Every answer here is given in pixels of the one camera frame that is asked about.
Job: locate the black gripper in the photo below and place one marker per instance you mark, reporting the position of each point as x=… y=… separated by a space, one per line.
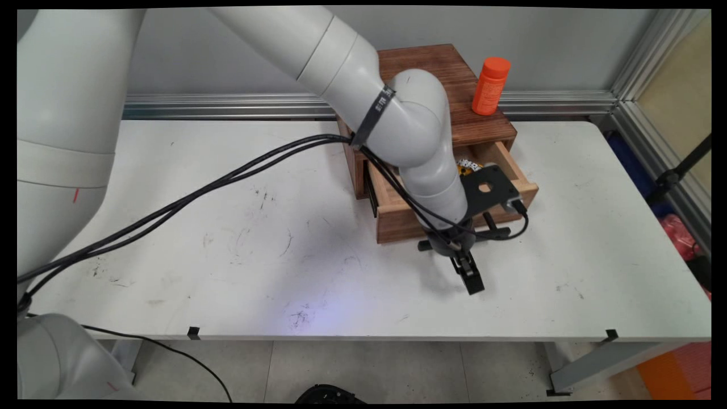
x=451 y=241

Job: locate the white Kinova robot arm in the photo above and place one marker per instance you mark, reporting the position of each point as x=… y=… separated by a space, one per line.
x=409 y=125

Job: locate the small yellow item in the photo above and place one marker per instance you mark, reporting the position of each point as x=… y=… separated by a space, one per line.
x=461 y=169

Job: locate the white black-spotted item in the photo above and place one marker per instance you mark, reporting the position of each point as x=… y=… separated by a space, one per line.
x=468 y=165

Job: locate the brown wooden drawer cabinet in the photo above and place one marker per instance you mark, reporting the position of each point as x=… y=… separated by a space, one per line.
x=466 y=113

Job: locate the small black tape piece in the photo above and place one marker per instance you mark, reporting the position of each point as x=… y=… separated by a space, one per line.
x=611 y=336
x=193 y=333

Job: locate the grey metal table leg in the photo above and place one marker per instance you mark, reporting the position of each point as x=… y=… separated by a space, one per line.
x=608 y=363

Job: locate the black round floor object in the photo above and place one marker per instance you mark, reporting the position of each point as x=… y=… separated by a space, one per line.
x=329 y=394

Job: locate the orange plastic bottle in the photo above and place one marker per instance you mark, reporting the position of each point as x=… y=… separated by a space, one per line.
x=490 y=88

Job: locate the dark blue box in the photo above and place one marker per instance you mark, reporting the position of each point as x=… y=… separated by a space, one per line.
x=633 y=165

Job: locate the red plastic bag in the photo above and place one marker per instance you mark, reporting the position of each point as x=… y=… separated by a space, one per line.
x=679 y=238

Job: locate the black metal stand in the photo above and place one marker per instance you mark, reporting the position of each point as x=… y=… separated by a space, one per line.
x=676 y=173

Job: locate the orange box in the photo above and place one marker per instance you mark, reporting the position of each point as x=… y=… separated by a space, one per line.
x=676 y=372

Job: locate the white table leg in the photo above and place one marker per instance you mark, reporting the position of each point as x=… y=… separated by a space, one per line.
x=126 y=358

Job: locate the grey wrist camera on black plate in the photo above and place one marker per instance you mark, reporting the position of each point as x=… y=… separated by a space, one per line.
x=488 y=190

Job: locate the sloping aluminium frame rail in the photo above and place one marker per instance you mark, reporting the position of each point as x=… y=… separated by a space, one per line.
x=664 y=165

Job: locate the upright aluminium frame post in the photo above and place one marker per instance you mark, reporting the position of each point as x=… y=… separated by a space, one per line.
x=647 y=57

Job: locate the horizontal aluminium frame rail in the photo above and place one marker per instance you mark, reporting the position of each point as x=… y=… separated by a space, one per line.
x=227 y=106

